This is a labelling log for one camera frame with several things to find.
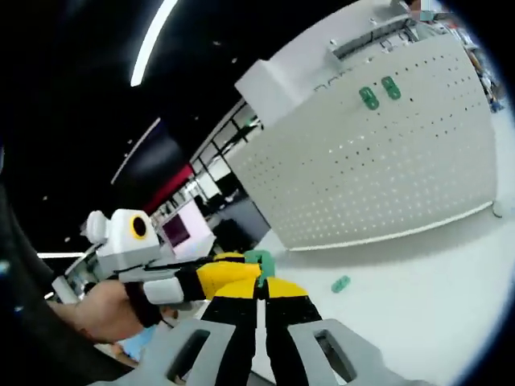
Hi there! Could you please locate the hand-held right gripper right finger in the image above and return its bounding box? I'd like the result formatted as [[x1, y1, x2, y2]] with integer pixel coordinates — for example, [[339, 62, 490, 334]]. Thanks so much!
[[263, 277, 439, 386]]

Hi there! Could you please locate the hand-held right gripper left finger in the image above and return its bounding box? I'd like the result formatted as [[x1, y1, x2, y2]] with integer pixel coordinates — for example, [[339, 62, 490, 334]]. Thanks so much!
[[92, 277, 261, 386]]

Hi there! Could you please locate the green hook assembly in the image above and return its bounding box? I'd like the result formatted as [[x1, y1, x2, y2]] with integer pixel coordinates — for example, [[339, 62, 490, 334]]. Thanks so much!
[[358, 86, 381, 112], [381, 76, 402, 101], [243, 248, 278, 290], [330, 274, 352, 294]]

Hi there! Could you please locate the white perforated mounting plate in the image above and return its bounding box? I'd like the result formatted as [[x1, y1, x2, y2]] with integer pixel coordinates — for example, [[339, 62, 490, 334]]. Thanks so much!
[[229, 30, 504, 253]]

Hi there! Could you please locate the person's left hand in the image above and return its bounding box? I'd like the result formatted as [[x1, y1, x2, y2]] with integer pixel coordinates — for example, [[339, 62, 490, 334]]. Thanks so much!
[[47, 279, 164, 347]]

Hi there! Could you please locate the computer monitor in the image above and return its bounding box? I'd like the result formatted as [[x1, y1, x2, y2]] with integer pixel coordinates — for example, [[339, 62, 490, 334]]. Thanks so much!
[[159, 199, 214, 265]]

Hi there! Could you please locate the black office chair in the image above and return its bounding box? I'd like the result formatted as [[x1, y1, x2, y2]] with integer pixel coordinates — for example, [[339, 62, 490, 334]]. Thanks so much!
[[212, 196, 273, 253]]

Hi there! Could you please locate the person's black shirt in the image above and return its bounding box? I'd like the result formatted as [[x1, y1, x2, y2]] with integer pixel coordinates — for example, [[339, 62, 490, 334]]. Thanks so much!
[[0, 187, 136, 386]]

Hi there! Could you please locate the long ceiling light strip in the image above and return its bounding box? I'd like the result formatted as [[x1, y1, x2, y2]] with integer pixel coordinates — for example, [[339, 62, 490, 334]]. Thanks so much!
[[129, 0, 180, 88]]

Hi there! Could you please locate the white display wall unit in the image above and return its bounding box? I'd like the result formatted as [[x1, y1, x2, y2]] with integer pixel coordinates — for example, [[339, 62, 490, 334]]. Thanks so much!
[[234, 0, 423, 126]]

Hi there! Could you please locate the metal wall shelf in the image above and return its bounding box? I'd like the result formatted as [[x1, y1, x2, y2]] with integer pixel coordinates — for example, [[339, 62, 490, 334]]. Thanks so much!
[[328, 14, 419, 64]]

